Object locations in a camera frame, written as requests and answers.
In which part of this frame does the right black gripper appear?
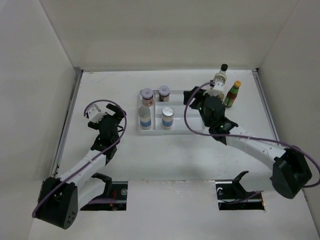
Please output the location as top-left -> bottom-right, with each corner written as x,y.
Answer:
184,86 -> 218,128

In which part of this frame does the blue label jar silver lid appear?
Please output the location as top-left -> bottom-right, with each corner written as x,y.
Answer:
138,105 -> 152,130

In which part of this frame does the dark soy sauce bottle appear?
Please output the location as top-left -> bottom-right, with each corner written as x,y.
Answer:
212,63 -> 229,86

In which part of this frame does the red sauce bottle yellow cap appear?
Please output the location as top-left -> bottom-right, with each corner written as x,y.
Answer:
223,80 -> 242,108

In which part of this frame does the orange spice jar white lid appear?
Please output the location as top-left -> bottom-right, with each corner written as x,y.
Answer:
141,88 -> 154,107

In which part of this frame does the dark spice jar white lid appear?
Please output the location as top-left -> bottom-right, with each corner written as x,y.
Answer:
158,85 -> 171,102

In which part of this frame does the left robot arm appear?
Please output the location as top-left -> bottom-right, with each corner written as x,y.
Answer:
32,100 -> 127,230

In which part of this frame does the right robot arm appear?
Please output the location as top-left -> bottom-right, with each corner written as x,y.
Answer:
183,86 -> 312,199

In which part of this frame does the white divided organizer tray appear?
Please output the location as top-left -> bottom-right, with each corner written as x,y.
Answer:
137,89 -> 206,136

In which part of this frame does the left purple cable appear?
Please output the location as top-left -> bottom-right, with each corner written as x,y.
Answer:
31,99 -> 128,218

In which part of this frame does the purple cable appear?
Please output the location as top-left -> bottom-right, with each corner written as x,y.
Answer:
183,81 -> 320,188
31,99 -> 128,218

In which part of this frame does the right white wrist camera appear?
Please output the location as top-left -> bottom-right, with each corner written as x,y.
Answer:
203,77 -> 225,100

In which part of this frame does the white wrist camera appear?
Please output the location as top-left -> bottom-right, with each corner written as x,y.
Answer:
84,103 -> 106,123
203,77 -> 225,100

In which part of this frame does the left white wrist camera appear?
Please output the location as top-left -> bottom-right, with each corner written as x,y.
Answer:
84,103 -> 106,123

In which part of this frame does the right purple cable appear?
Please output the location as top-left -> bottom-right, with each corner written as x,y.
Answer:
183,81 -> 320,188

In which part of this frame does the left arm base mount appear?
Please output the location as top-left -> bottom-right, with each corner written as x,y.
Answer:
80,173 -> 129,211

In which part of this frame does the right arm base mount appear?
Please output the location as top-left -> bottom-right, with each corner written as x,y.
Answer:
215,171 -> 265,211

